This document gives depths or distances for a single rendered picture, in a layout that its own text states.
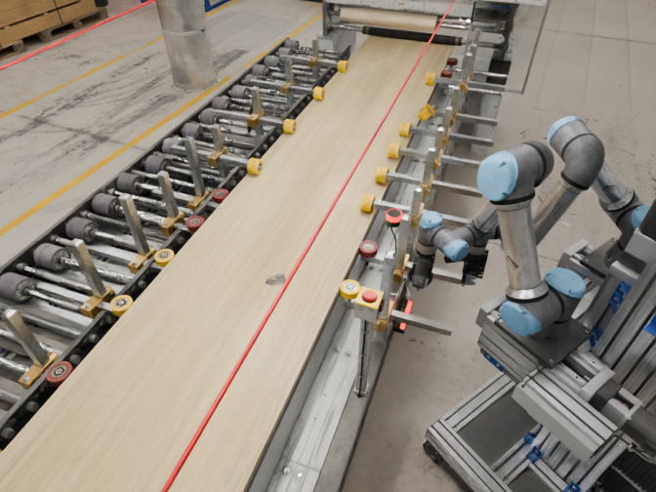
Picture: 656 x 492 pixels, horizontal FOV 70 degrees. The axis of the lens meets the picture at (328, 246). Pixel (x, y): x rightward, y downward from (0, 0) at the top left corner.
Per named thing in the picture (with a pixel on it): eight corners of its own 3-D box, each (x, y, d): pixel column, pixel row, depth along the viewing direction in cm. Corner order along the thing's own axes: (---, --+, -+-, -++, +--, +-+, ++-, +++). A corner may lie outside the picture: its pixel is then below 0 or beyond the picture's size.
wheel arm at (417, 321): (451, 331, 184) (453, 324, 182) (450, 338, 182) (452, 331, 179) (346, 302, 196) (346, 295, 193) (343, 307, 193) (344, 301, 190)
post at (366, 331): (368, 387, 176) (377, 308, 146) (364, 398, 173) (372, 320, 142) (357, 383, 177) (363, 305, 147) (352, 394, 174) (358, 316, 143)
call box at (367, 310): (382, 308, 147) (384, 291, 141) (376, 325, 142) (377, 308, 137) (360, 302, 148) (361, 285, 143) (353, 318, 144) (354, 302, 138)
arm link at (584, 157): (628, 159, 138) (531, 272, 169) (609, 140, 146) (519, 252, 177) (596, 149, 135) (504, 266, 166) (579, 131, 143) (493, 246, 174)
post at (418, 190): (410, 266, 233) (424, 185, 201) (408, 270, 231) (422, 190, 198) (403, 264, 234) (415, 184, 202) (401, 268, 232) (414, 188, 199)
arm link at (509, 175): (567, 324, 138) (544, 141, 122) (533, 347, 132) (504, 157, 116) (532, 313, 148) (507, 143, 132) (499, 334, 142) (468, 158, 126)
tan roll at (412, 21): (503, 37, 372) (507, 20, 364) (501, 43, 363) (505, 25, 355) (332, 18, 409) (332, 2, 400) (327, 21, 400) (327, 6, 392)
